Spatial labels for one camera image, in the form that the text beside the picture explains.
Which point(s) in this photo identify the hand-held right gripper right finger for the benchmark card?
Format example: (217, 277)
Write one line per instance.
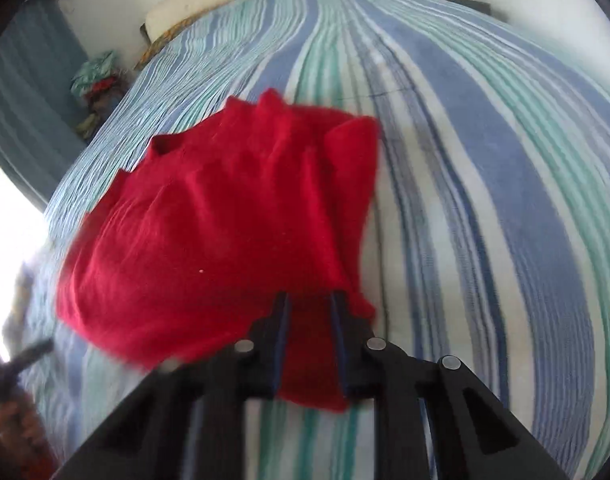
(341, 350)

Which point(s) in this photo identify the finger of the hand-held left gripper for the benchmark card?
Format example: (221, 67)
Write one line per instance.
(32, 352)

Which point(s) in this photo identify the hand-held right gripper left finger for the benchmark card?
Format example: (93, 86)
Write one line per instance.
(280, 340)

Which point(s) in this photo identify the red sweater with white figure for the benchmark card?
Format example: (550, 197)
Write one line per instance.
(210, 235)

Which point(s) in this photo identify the pile of colourful clothes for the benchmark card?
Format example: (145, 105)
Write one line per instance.
(97, 85)

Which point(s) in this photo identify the blue green striped bedspread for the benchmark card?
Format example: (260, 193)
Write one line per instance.
(485, 160)

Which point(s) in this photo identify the blue grey curtain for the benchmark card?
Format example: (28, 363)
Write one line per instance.
(30, 100)

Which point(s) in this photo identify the yellow patterned sheet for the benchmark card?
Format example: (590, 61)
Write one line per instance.
(162, 42)

